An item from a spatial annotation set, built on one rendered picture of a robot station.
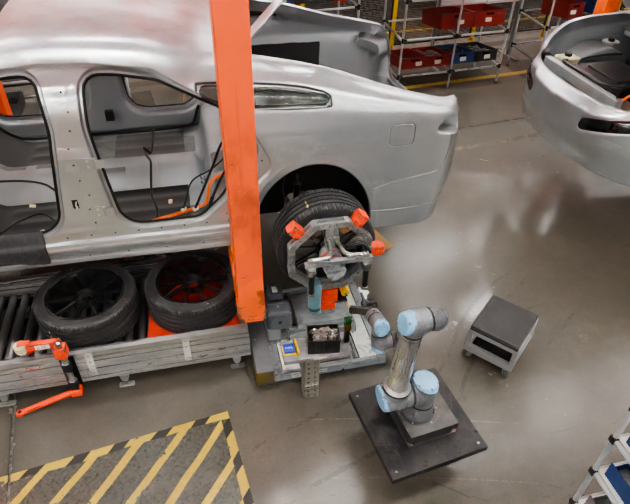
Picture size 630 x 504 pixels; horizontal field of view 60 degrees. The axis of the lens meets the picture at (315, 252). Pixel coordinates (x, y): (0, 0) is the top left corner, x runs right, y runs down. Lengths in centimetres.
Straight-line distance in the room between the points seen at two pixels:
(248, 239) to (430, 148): 139
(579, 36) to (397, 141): 304
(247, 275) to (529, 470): 206
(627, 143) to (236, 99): 323
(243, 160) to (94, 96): 253
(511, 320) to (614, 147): 169
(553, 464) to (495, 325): 92
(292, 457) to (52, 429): 152
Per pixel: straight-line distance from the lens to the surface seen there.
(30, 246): 383
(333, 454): 358
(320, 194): 348
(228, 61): 261
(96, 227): 370
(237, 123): 273
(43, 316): 394
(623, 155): 497
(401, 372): 288
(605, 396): 434
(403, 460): 326
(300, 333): 395
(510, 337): 395
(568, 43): 619
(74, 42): 350
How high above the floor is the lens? 308
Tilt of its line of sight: 39 degrees down
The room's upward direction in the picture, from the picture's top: 2 degrees clockwise
